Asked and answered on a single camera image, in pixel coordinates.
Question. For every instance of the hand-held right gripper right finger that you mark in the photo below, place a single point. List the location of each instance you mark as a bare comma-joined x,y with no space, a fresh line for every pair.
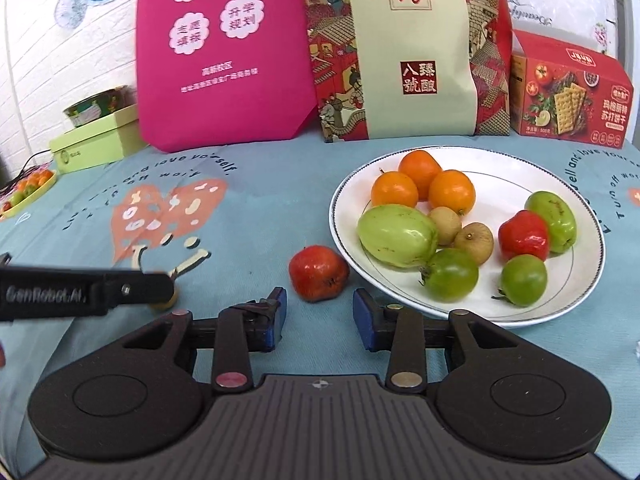
365,320

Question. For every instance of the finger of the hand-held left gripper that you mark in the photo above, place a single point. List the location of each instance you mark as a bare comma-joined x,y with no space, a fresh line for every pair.
147,287

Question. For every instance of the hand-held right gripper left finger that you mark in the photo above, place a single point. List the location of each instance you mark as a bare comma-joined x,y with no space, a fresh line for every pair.
274,320

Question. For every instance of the red wax apple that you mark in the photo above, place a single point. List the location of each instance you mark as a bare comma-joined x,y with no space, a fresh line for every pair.
524,235
318,273

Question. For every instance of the light green oblong fruit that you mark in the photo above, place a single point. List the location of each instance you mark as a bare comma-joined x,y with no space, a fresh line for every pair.
397,235
550,220

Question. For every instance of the round green tomato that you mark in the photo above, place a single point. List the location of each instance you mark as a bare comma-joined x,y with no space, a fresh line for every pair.
523,280
451,274

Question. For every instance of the brown longan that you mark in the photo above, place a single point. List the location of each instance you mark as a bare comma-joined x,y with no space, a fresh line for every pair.
445,225
474,243

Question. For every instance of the orange tangerine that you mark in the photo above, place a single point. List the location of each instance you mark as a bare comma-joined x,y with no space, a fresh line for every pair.
394,190
451,192
420,170

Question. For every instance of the white plate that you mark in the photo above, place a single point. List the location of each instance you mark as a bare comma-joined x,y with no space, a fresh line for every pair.
500,200

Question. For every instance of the yellow-green tray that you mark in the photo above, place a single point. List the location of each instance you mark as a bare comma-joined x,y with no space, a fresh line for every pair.
30,200

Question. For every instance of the blue printed tablecloth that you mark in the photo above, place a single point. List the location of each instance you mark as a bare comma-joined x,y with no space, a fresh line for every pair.
250,220

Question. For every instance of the pile of small candies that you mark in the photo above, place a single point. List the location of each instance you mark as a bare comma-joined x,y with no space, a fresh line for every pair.
27,185

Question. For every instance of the light green box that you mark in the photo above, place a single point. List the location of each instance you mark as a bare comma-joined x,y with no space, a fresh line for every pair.
95,145

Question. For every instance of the green printed bowl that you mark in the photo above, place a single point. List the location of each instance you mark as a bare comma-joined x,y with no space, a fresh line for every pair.
97,105

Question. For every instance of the pink paper bag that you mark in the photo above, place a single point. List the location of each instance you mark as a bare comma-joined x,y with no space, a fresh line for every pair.
220,85

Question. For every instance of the red and green patterned bag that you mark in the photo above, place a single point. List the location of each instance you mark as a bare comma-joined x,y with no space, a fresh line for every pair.
415,60

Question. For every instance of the red cracker box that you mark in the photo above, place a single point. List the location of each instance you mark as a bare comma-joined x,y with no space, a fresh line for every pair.
570,95

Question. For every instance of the round blue wall decoration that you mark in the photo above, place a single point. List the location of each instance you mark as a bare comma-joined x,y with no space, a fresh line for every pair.
70,7

